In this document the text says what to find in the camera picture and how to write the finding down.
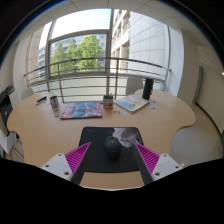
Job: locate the red and blue magazine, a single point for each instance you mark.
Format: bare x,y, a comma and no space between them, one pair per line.
81,110

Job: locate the light blue booklet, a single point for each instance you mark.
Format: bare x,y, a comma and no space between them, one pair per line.
131,103

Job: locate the blue marker pen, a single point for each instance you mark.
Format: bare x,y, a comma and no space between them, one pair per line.
41,102

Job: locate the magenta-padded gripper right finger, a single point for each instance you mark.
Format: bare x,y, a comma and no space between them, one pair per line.
149,158

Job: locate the black and white printer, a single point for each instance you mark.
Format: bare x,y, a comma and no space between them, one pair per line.
6,106

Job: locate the strawberry print mug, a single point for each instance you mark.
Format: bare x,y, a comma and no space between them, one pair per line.
54,104

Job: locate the small printed plant pot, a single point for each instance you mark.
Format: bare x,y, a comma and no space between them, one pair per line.
108,102

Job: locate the metal balcony railing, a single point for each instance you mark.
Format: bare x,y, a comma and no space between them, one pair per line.
96,59

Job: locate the black printed mouse pad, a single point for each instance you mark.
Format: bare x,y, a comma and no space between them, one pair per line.
96,140

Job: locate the black whiteboard eraser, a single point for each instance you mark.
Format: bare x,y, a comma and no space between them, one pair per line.
41,99

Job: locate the black cylindrical speaker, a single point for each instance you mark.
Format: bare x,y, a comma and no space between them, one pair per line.
148,89

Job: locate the white plastic chair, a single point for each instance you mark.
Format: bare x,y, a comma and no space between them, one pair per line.
27,94
7,141
134,86

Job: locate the black computer mouse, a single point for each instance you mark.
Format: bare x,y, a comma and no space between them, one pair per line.
113,148

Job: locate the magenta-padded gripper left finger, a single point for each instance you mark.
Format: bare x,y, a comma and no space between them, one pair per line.
76,157

